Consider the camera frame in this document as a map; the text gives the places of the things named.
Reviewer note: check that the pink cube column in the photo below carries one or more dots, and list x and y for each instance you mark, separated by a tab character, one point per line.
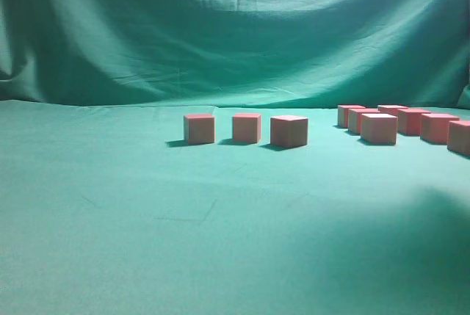
379	129
246	127
459	137
199	129
390	109
435	127
342	114
288	131
354	118

